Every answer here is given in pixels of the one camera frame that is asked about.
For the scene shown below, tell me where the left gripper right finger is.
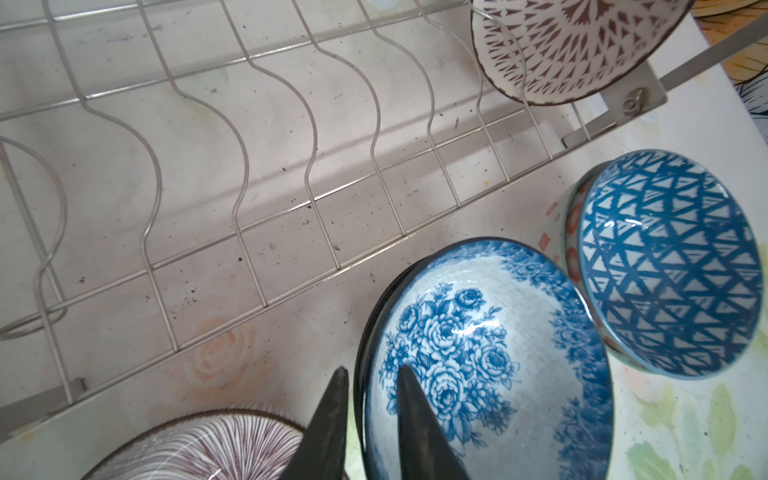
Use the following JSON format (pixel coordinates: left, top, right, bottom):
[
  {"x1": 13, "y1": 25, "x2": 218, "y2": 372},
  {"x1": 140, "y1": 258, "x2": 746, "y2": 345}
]
[{"x1": 396, "y1": 364, "x2": 468, "y2": 479}]

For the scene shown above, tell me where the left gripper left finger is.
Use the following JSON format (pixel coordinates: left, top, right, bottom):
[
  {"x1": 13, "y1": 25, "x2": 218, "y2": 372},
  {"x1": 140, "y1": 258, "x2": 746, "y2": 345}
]
[{"x1": 280, "y1": 366, "x2": 349, "y2": 480}]

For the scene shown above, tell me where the blue floral porcelain bowl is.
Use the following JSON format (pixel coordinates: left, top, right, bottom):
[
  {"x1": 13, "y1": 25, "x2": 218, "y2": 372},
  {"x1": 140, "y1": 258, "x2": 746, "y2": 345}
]
[{"x1": 362, "y1": 237, "x2": 614, "y2": 479}]

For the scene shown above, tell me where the white maroon triangle bowl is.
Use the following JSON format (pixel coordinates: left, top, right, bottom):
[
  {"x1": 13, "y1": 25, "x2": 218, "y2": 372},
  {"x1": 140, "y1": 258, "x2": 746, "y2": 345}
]
[{"x1": 471, "y1": 0, "x2": 693, "y2": 106}]

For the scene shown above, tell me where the steel two-tier dish rack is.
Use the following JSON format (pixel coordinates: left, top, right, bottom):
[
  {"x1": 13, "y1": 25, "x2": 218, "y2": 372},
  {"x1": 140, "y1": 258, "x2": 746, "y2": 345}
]
[{"x1": 1, "y1": 1, "x2": 767, "y2": 443}]

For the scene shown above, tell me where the purple striped bowl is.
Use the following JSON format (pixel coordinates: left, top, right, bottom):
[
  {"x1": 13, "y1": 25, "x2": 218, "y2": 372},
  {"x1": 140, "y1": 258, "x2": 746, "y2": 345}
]
[{"x1": 84, "y1": 408, "x2": 307, "y2": 479}]

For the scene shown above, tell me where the dark grey petal bowl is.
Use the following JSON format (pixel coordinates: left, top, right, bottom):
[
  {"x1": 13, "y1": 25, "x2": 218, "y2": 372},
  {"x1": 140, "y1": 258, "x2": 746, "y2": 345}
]
[{"x1": 353, "y1": 258, "x2": 425, "y2": 444}]

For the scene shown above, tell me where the blue triangle pattern bowl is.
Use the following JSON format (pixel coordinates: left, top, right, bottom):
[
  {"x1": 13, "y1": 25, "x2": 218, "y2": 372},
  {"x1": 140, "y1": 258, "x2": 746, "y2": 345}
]
[{"x1": 563, "y1": 149, "x2": 764, "y2": 380}]

